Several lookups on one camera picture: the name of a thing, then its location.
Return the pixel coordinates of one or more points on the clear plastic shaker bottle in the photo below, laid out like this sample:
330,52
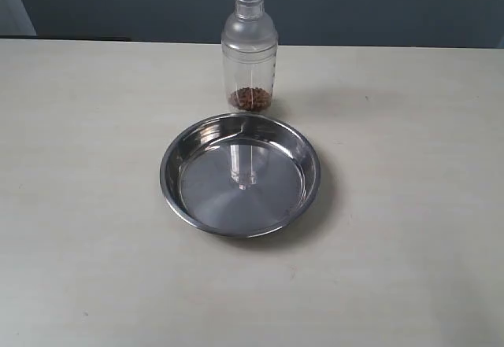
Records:
249,43

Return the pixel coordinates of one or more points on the round stainless steel pan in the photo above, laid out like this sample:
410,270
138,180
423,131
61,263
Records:
240,175

